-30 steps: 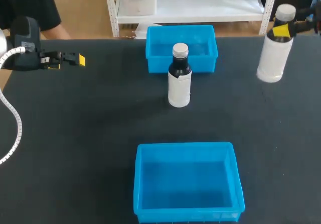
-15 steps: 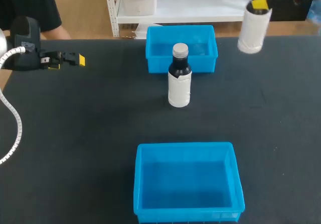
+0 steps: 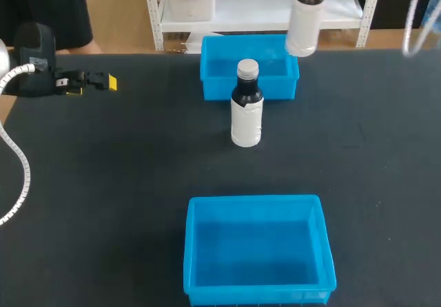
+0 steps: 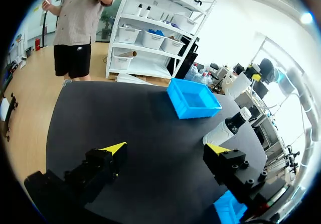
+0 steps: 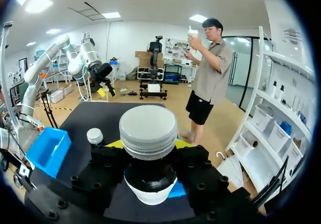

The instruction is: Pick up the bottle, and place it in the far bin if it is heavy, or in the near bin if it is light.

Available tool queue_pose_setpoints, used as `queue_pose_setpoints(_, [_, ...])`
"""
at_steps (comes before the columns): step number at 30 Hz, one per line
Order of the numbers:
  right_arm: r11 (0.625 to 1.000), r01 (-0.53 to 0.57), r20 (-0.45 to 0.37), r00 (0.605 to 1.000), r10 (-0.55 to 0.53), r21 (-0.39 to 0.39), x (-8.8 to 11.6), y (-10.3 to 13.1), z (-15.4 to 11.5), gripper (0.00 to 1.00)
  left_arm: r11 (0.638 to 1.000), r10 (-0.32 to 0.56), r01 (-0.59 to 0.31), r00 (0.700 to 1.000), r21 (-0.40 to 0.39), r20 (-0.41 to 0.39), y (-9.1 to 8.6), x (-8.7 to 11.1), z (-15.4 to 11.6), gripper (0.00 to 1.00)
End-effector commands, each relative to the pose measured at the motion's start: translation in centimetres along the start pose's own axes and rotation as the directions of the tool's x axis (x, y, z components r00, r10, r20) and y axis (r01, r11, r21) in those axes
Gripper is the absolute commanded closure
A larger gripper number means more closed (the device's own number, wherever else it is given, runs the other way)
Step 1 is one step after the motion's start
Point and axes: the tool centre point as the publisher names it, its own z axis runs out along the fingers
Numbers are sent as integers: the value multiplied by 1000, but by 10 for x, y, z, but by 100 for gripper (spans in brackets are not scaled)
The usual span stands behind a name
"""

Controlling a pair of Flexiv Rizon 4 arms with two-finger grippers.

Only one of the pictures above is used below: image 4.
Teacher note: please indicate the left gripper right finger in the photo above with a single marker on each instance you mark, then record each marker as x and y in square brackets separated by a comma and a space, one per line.
[230, 168]

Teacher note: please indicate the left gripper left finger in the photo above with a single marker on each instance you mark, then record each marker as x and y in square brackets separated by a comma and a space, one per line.
[100, 166]

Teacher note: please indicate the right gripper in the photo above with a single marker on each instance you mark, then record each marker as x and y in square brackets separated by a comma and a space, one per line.
[267, 70]

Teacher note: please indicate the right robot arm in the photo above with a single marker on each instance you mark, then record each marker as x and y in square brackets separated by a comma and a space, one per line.
[299, 88]

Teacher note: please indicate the white bottle with black neck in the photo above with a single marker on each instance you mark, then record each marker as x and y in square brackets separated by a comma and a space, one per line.
[220, 131]

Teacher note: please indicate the blue plastic bin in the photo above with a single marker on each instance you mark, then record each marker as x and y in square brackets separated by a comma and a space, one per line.
[229, 209]
[193, 98]

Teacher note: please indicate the person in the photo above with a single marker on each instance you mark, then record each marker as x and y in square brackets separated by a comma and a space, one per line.
[75, 28]

